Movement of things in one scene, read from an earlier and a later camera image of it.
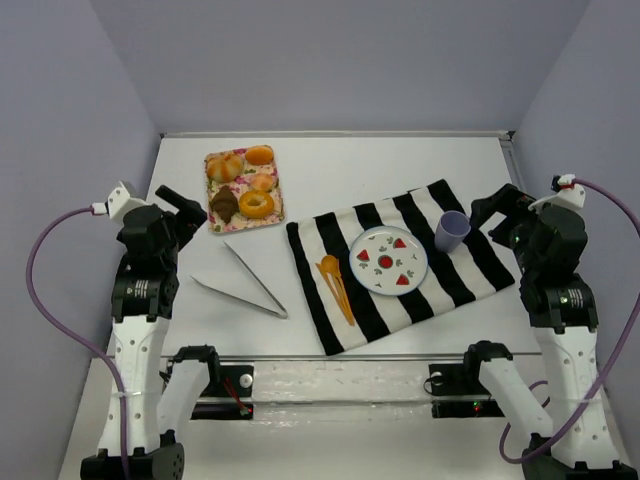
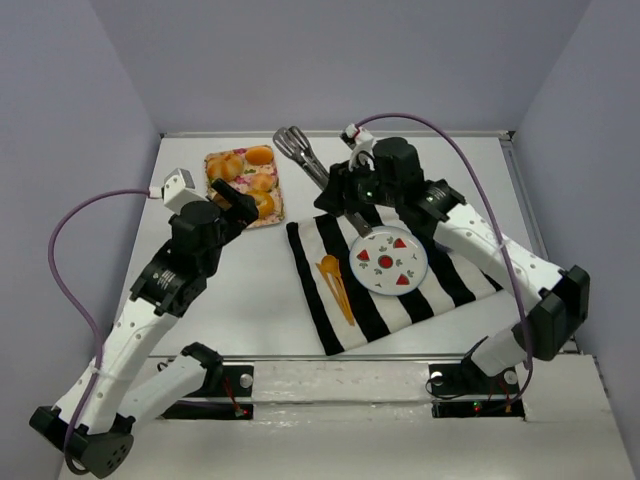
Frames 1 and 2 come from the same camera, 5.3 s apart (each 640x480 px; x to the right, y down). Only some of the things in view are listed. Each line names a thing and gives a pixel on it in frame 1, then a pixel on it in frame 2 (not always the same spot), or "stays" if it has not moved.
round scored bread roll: [224, 168] stays
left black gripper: [182, 220] to [236, 209]
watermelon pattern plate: [388, 260] stays
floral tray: [243, 189] stays
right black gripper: [503, 215] to [331, 185]
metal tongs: [281, 313] to [296, 142]
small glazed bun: [262, 182] stays
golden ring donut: [256, 204] stays
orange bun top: [259, 154] stays
